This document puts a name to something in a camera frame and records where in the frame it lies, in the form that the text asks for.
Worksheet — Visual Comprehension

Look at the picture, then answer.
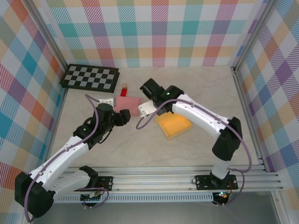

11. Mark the pink paper box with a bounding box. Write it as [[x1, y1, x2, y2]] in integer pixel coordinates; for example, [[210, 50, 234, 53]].
[[114, 96, 142, 117]]

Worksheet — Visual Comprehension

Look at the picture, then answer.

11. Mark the yellow paper box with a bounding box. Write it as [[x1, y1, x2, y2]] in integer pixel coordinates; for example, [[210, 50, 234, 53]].
[[156, 112, 193, 140]]

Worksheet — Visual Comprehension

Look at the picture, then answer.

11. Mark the black and grey checkerboard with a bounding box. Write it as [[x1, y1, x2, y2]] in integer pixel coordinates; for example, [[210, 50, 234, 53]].
[[59, 63, 121, 94]]

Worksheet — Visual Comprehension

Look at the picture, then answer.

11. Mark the small green circuit board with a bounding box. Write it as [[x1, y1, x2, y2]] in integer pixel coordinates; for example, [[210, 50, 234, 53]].
[[80, 192, 103, 202]]

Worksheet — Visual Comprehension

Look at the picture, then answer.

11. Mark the circuit board with lit LED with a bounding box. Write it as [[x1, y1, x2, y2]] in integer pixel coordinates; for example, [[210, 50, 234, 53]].
[[214, 191, 229, 200]]

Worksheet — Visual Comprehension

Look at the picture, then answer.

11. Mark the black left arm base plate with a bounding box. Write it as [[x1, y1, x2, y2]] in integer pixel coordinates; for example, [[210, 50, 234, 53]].
[[71, 176, 114, 192]]

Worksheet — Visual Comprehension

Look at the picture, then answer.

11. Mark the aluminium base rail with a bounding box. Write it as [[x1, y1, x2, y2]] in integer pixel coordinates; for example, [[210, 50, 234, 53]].
[[52, 166, 285, 194]]

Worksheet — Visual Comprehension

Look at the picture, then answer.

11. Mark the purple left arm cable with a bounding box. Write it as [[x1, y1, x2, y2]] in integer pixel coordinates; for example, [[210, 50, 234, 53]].
[[24, 94, 110, 224]]

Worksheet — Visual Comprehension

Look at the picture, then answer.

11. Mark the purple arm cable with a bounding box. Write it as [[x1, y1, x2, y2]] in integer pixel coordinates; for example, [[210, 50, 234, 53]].
[[135, 99, 253, 207], [24, 94, 110, 224]]

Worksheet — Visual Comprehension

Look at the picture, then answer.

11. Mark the aluminium frame side rail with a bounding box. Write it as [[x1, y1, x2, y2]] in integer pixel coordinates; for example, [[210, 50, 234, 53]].
[[232, 67, 268, 172]]

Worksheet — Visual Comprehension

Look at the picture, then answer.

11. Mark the slotted grey cable duct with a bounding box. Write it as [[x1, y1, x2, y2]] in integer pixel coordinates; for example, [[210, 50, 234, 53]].
[[55, 195, 214, 203]]

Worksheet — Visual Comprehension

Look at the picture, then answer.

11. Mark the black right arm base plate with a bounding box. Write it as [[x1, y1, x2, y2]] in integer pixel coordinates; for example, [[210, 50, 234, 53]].
[[195, 175, 239, 191]]

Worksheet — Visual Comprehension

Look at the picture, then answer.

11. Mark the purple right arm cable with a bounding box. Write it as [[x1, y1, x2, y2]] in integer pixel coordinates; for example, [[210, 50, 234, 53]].
[[135, 99, 253, 207]]

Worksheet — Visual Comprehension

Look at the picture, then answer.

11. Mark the aluminium frame post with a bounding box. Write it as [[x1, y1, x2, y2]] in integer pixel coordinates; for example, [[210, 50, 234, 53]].
[[25, 0, 71, 70], [231, 0, 280, 73]]

